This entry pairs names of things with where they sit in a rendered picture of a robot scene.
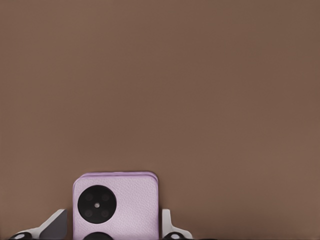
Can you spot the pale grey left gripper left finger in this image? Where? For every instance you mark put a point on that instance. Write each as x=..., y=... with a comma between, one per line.
x=55, y=225

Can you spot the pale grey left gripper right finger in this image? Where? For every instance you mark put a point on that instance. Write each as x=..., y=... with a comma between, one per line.
x=167, y=225

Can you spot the lilac phone with round camera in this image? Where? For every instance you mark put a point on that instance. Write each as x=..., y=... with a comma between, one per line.
x=135, y=205

